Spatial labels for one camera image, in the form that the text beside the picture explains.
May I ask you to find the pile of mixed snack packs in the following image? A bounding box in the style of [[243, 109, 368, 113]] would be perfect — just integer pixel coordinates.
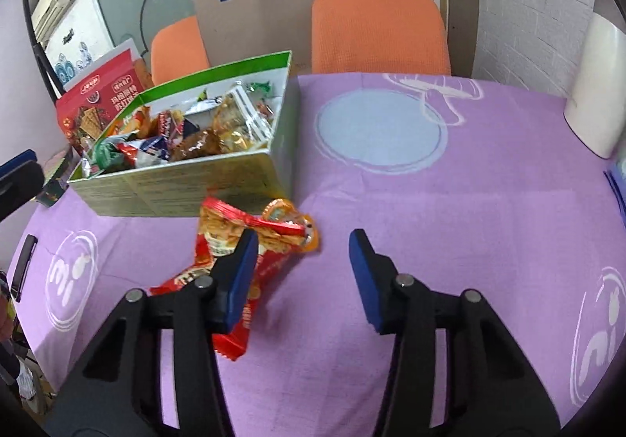
[[81, 80, 284, 174]]

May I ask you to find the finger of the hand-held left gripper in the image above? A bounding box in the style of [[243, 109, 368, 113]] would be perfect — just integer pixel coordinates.
[[0, 149, 39, 181], [0, 162, 46, 223]]

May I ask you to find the dark green small box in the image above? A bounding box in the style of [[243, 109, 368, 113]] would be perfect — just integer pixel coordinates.
[[41, 148, 70, 208]]

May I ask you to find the green cardboard box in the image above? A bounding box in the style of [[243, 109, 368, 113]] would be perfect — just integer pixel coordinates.
[[67, 50, 301, 219]]

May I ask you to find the small orange clear packet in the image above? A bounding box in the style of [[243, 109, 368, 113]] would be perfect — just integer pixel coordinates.
[[263, 198, 321, 253]]

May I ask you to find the air conditioner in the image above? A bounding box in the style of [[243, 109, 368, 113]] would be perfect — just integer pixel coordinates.
[[30, 0, 79, 39]]

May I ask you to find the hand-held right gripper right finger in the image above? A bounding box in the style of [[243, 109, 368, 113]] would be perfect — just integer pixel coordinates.
[[349, 229, 561, 437]]

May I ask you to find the red cracker packet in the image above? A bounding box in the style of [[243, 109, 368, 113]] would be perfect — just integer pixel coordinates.
[[149, 196, 306, 362]]

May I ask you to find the orange chair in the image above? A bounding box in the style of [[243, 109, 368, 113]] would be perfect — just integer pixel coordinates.
[[310, 0, 452, 76], [151, 16, 212, 86]]

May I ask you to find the white container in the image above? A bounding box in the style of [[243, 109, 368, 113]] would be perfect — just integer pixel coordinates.
[[565, 11, 623, 159]]

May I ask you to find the black phone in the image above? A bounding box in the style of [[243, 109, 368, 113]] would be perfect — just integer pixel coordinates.
[[10, 234, 39, 303]]

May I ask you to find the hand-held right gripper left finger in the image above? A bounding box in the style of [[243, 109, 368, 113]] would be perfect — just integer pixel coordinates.
[[46, 228, 259, 437]]

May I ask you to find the brown paper bag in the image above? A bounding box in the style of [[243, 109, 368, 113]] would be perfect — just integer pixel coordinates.
[[192, 0, 326, 71]]

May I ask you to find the red cracker carton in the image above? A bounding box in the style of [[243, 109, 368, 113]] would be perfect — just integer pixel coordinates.
[[55, 38, 152, 159]]

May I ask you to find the purple printed tablecloth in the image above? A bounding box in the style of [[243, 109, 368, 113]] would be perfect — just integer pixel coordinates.
[[10, 72, 626, 437]]

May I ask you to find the whiteboard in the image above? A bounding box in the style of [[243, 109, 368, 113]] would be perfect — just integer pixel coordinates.
[[0, 0, 54, 164]]

